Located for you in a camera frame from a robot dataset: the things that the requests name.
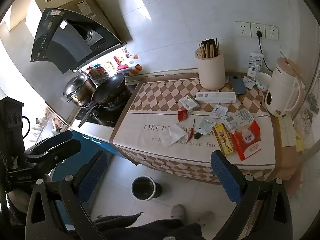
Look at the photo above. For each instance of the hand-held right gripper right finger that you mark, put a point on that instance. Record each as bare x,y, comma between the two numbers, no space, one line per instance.
226,177

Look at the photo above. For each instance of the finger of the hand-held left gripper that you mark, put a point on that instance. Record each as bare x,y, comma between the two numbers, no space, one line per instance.
67,148
60,137

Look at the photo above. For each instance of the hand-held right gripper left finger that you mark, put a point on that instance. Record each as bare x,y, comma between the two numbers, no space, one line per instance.
92,177

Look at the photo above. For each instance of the round trash bin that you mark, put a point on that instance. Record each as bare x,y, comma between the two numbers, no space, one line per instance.
145,188

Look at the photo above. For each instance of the long white box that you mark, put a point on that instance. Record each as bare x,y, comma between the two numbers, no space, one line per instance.
216,97

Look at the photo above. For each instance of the small green white box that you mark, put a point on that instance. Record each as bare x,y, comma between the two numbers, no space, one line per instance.
188,103

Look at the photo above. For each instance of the person's left forearm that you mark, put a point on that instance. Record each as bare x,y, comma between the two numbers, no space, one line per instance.
15,202

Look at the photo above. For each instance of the blue kitchen cabinet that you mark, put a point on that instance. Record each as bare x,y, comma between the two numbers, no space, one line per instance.
67,165

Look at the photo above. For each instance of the red wet wipes packet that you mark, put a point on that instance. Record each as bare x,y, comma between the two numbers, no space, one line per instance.
246,142

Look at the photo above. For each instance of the dark green scrap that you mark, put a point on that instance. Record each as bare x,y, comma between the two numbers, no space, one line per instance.
198,136

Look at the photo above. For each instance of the black gas stove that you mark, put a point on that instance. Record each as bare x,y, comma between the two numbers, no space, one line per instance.
107,116

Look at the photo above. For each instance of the steel pot with lid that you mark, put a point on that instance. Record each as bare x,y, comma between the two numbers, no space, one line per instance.
78,87

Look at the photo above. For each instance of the white green sachet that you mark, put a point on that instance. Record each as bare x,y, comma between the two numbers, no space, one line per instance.
205,127

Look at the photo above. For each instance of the red chili pepper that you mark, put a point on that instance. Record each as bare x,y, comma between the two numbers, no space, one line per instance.
192,132

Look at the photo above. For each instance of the white printed packet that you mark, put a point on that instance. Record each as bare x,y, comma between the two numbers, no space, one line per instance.
237,120

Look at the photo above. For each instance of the person's left shoe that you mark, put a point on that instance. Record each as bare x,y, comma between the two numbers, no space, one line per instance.
178,212

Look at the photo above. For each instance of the wooden side cabinet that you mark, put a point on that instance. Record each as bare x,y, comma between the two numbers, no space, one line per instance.
285,160

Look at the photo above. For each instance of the white blue sachet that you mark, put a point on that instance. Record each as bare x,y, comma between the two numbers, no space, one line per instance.
218,111

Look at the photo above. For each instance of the crumpled white tissue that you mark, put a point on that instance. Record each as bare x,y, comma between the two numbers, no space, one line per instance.
172,135

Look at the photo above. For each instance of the black frying pan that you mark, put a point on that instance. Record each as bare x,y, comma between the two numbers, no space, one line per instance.
108,87

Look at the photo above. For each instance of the small red packet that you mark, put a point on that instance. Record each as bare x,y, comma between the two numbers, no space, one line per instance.
182,115

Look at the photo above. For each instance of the person's black pants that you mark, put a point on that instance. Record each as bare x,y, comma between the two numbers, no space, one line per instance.
165,230

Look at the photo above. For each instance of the checkered tablecloth table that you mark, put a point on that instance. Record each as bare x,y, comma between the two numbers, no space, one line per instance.
150,105

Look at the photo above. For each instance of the grey blue phone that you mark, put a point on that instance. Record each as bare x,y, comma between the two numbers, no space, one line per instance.
238,85

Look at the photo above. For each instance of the black glass range hood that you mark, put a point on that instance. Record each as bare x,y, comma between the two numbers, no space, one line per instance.
62,42

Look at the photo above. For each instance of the small white sachet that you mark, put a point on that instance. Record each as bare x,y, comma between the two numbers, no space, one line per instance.
249,83

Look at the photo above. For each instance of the white dotted bowl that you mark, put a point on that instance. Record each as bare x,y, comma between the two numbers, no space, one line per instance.
262,81

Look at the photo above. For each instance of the cream chopstick holder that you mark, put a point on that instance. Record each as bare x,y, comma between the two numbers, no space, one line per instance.
211,72

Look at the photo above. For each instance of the white electric kettle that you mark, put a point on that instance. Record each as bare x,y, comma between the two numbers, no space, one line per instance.
285,87

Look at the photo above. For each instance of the white printed pouch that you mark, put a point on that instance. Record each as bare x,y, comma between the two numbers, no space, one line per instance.
254,63

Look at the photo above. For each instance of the bundle of wooden chopsticks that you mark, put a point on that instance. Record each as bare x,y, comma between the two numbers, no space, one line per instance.
208,48

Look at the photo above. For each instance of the group of colourful wall stickers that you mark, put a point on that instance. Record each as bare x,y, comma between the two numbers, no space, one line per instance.
112,66

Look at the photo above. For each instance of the white wall outlet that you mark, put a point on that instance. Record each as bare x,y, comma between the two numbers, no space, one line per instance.
271,32
253,27
242,29

